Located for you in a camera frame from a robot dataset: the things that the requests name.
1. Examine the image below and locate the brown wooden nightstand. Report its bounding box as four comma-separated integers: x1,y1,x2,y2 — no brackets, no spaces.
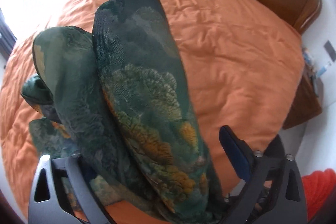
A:
282,65,324,130

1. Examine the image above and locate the red knit sleeve forearm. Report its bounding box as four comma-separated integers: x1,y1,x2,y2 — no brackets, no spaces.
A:
302,169,336,220

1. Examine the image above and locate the green orange patterned garment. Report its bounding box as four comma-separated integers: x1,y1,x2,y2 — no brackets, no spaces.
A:
22,0,224,223

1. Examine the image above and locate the orange bed duvet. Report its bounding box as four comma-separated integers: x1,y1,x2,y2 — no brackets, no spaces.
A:
1,0,303,223

